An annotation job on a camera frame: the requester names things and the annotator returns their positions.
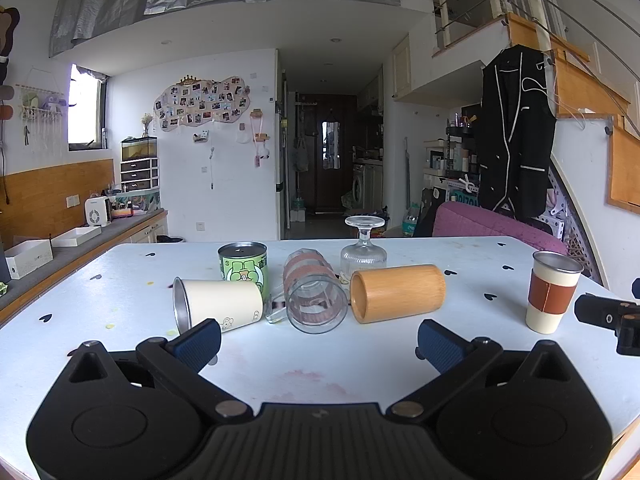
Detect white open box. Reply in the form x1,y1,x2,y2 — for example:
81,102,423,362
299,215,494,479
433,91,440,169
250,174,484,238
4,239,54,280

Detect black toiletries shelf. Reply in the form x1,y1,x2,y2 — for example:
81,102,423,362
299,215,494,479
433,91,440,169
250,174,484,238
423,112,482,193

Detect clear stemmed glass goblet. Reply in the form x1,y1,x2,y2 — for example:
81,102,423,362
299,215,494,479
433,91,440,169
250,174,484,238
340,215,389,282

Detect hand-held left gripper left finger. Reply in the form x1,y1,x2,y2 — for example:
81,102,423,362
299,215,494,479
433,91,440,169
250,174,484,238
66,318,254,419

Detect green cartoon tin can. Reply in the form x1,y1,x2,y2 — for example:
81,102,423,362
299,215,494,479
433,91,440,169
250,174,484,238
218,242,269,295

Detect bamboo cup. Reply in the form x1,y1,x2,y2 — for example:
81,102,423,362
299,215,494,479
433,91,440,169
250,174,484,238
349,264,447,325

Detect steel cup brown sleeve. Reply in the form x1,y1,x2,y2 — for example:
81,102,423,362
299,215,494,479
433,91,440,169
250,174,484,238
525,250,585,335

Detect white air purifier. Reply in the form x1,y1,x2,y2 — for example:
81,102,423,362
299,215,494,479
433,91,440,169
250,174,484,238
84,196,111,226

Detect grey tote bag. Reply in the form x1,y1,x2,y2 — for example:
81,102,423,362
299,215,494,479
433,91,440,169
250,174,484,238
292,136,311,173

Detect cloud-shaped photo board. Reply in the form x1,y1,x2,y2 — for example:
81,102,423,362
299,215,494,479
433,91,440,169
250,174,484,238
152,74,251,132

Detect white drawer unit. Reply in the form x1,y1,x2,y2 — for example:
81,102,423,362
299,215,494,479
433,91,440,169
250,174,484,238
120,157,161,193

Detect large water bottle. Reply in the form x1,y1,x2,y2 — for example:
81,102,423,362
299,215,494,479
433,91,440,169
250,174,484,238
401,202,422,237

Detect white flat tray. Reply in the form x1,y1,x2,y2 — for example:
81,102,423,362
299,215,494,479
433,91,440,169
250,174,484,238
51,226,103,248

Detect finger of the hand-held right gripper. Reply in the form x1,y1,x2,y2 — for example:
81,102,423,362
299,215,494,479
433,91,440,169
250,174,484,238
574,292,640,357

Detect dark wooden door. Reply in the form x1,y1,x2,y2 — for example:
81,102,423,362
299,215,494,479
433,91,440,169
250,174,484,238
296,93,358,214

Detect hanging macrame wall rack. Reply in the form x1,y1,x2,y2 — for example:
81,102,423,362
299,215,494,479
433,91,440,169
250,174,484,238
14,67,68,157

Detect black jacket white trim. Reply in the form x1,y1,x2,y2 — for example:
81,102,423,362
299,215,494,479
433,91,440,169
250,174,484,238
476,44,557,220

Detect washing machine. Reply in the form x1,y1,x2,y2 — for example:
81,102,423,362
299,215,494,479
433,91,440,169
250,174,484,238
352,162,382,211

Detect cream steel cup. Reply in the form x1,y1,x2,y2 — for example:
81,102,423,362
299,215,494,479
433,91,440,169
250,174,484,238
172,277,264,337

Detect grey kitchen counter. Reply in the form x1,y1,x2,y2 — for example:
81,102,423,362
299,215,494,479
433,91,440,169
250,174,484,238
0,209,169,328

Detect wooden staircase with railing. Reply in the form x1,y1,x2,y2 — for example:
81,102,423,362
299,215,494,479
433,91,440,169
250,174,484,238
431,0,640,208

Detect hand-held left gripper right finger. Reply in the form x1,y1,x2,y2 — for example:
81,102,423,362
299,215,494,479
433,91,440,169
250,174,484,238
386,318,572,419

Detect glass fish tank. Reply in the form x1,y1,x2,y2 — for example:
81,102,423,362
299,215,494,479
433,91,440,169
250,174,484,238
120,136,159,162

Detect purple upholstered chair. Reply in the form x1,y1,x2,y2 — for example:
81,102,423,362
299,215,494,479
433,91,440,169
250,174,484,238
432,202,569,256

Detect window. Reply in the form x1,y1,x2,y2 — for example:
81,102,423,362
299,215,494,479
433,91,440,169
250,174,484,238
67,63,108,152

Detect clear glass cup pink bands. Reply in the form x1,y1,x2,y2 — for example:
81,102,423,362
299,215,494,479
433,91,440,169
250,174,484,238
282,248,350,336

